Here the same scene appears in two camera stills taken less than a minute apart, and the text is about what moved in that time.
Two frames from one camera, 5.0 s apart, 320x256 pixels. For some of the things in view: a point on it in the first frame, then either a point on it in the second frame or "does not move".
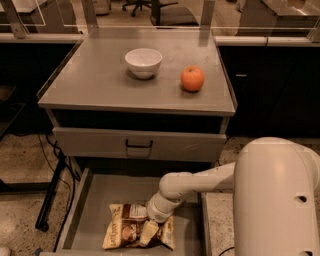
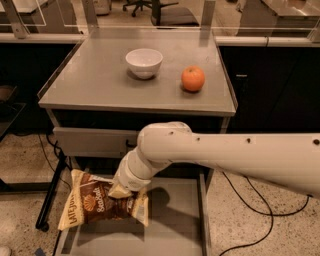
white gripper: [158, 213] to [134, 181]
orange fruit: [192, 78] does not move
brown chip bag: [126, 225] to [90, 200]
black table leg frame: [49, 197] does not move
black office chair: [163, 15] does not move
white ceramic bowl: [143, 62] does not move
